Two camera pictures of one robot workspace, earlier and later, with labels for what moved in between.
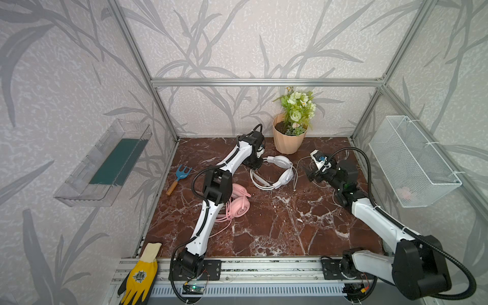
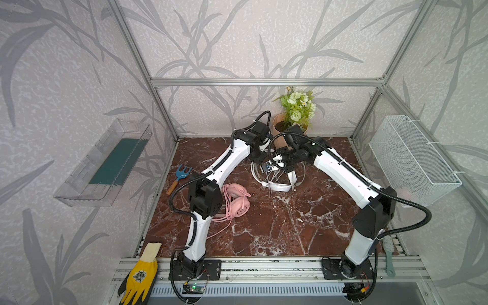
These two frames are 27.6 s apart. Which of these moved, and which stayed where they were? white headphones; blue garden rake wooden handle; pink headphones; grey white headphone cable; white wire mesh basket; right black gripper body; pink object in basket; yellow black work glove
Moved: grey white headphone cable; right black gripper body; white headphones
Stayed: yellow black work glove; white wire mesh basket; pink object in basket; blue garden rake wooden handle; pink headphones
